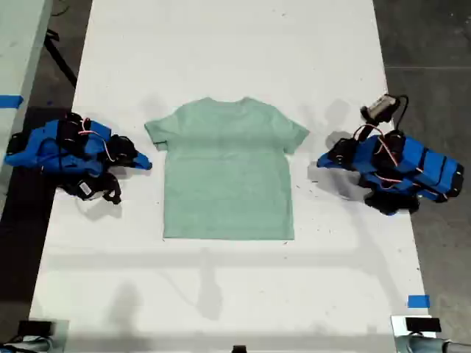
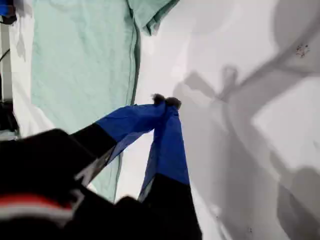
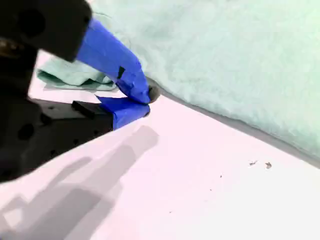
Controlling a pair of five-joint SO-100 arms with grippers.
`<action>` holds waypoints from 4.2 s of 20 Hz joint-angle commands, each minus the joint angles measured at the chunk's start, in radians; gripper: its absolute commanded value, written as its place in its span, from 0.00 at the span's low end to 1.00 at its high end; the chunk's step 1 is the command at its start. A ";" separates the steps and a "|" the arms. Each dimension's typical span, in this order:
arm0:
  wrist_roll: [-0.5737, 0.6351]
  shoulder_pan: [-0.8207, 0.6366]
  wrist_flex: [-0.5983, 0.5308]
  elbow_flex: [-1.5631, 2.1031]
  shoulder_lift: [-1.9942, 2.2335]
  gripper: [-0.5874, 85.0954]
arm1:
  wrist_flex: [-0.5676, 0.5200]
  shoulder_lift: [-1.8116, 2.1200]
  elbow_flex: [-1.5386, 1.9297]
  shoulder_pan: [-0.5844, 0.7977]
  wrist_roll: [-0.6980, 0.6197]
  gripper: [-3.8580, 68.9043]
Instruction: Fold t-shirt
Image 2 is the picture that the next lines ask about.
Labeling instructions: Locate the pale green T-shirt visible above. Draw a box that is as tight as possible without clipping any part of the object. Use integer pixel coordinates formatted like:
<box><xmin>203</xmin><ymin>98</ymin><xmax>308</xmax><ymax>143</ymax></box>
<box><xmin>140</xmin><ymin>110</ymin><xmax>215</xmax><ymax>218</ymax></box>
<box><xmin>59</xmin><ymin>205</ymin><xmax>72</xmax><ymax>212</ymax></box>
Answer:
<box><xmin>31</xmin><ymin>0</ymin><xmax>181</xmax><ymax>205</ymax></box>

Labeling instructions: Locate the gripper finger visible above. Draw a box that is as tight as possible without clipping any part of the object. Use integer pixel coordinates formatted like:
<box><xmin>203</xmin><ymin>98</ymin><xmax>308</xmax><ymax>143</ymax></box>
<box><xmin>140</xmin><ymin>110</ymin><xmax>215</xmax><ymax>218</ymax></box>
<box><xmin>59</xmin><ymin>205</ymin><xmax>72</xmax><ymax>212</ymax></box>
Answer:
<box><xmin>138</xmin><ymin>96</ymin><xmax>203</xmax><ymax>240</ymax></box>
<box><xmin>69</xmin><ymin>93</ymin><xmax>166</xmax><ymax>188</ymax></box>

